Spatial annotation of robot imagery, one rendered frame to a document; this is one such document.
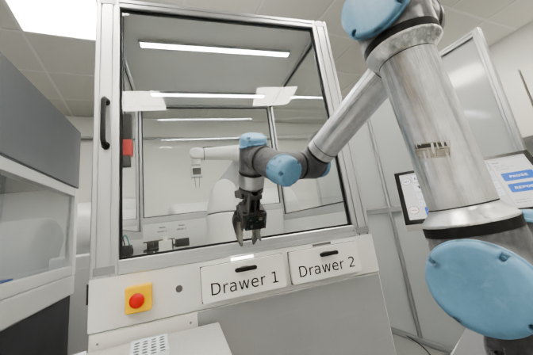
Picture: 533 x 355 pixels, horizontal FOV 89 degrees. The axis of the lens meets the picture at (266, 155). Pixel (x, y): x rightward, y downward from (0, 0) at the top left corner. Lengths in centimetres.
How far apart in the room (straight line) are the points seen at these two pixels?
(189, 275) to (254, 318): 27
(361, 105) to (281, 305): 74
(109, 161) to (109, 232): 24
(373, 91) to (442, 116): 23
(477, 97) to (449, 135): 176
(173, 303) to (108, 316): 18
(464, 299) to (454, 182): 14
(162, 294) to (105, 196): 37
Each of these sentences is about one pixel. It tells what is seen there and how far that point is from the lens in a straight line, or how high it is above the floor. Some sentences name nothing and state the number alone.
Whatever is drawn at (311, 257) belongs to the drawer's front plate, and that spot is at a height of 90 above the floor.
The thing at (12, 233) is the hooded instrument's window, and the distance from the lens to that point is 147.
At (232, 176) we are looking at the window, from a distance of 106.
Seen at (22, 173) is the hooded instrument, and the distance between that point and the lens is 148.
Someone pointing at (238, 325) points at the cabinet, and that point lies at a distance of 106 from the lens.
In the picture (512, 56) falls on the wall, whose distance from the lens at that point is 439.
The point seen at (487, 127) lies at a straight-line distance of 216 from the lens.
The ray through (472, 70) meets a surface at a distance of 225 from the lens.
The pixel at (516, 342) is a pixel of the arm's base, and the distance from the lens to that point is 60.
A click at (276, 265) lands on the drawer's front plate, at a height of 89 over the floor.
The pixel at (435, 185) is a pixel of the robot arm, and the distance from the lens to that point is 44.
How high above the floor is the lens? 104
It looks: 14 degrees up
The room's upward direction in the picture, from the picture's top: 8 degrees counter-clockwise
